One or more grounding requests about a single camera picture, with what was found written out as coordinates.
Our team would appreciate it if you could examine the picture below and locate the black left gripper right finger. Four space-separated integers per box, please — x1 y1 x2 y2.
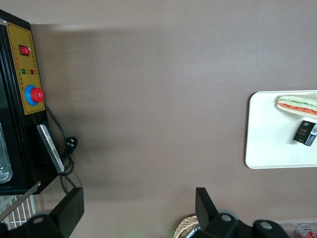
195 187 219 231

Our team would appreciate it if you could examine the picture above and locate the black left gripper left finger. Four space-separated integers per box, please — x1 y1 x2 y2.
51 187 85 238

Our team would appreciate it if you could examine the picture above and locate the cream plastic tray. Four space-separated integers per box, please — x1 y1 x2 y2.
245 90 317 170

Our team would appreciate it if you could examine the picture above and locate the black gum box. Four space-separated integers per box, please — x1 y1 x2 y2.
293 119 317 147

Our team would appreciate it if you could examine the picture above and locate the light wicker basket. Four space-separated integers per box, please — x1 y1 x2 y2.
176 215 200 238

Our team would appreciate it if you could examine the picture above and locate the black machine with yellow panel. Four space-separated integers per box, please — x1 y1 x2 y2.
0 9 66 197

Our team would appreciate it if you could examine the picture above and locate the clear plastic container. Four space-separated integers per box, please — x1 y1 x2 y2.
0 120 13 185

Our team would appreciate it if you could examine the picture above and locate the clear acrylic bottle rack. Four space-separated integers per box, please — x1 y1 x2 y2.
279 220 317 238

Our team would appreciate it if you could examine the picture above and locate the red cola bottle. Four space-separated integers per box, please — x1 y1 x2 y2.
296 224 317 238

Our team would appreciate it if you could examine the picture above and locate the wrapped triangle sandwich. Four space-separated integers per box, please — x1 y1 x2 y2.
276 91 317 119

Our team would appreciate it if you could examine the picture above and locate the white wire rack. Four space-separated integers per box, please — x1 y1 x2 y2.
0 194 38 231

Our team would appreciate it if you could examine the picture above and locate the black power cable with plug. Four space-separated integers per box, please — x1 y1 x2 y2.
44 103 80 197

